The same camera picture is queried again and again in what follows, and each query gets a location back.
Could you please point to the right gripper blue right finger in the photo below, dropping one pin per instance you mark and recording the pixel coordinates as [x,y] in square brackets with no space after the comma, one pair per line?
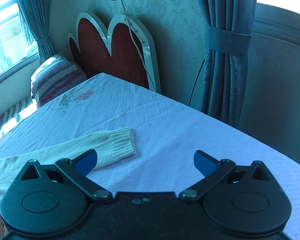
[214,172]

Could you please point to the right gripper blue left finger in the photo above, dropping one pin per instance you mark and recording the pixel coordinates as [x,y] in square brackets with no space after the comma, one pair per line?
[75,173]

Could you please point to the cream knit sweater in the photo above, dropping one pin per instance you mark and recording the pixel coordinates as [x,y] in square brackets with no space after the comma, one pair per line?
[110,145]

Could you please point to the bedroom window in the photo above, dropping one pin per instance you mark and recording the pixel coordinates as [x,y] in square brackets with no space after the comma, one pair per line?
[16,41]

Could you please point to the floral white bed sheet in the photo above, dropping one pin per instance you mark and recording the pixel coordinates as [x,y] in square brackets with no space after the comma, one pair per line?
[166,135]

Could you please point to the striped mattress sheet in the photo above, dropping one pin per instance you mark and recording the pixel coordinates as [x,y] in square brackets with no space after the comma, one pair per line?
[15,114]

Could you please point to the striped folded quilt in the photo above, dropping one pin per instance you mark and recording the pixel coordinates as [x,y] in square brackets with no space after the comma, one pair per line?
[54,77]

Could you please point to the red heart-shaped headboard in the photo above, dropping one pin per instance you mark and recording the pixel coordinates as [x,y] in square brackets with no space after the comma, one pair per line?
[124,49]

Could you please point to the teal tied curtain right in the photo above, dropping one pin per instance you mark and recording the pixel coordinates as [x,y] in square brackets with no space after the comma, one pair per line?
[228,33]

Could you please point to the teal curtain by headboard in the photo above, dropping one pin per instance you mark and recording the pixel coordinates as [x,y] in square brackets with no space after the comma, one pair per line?
[36,14]

